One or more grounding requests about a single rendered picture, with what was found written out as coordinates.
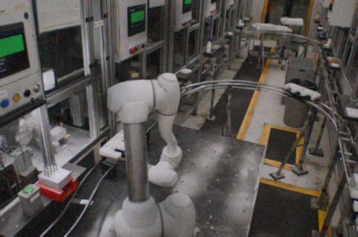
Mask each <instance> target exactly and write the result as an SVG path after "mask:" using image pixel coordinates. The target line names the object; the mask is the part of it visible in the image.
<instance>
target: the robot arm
mask: <svg viewBox="0 0 358 237"><path fill-rule="evenodd" d="M179 103H180V86H179V83H178V81H177V78H176V76H175V75H173V74H172V73H163V74H162V75H160V76H158V79H156V80H131V81H125V82H121V83H119V84H117V85H115V86H113V87H111V88H109V89H108V90H107V107H108V108H109V110H110V111H112V112H113V113H118V116H119V118H120V121H121V122H123V142H124V152H125V158H118V159H117V160H115V159H110V158H108V159H107V160H105V162H107V163H109V164H112V165H114V166H115V167H117V170H119V171H121V172H123V173H125V174H126V175H127V185H128V197H127V198H126V199H125V200H124V202H123V206H122V210H120V211H118V212H117V213H116V214H115V217H114V219H113V220H114V226H115V230H116V234H117V237H196V236H197V234H198V233H199V228H197V227H195V221H196V209H195V207H194V204H193V202H192V200H191V199H190V197H189V196H187V195H186V194H184V193H181V192H179V193H173V194H171V195H170V196H169V197H168V198H167V199H166V200H164V201H162V202H161V203H158V204H156V203H155V199H154V198H153V197H152V196H150V191H149V181H151V182H152V183H154V184H155V185H159V186H162V187H173V186H175V184H176V182H177V180H178V175H177V173H176V172H175V171H174V170H175V169H176V167H177V166H178V164H179V163H180V160H181V158H182V150H181V148H180V147H179V146H177V141H176V138H175V137H174V135H173V133H172V126H173V121H174V120H175V116H176V113H177V111H178V106H179ZM150 109H156V110H157V117H158V122H159V132H160V135H161V137H162V138H163V139H164V140H165V141H166V142H167V146H166V147H165V148H164V149H163V152H162V154H161V157H160V161H159V163H158V164H157V165H148V155H147V143H146V120H147V119H148V115H149V112H150Z"/></svg>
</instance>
